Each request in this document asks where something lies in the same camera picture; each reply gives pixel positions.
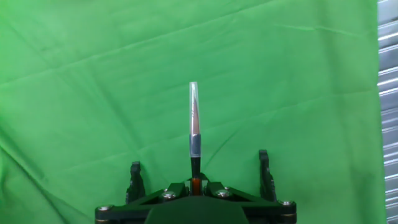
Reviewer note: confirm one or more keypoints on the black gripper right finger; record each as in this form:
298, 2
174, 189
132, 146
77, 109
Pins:
264, 211

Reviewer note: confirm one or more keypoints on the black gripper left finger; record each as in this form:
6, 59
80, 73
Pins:
140, 208

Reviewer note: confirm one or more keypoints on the brown calligraphy brush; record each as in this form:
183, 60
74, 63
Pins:
195, 146

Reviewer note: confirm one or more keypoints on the black carved pen rack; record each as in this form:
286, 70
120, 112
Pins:
267, 180

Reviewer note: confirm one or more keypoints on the green cloth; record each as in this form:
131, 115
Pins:
93, 93

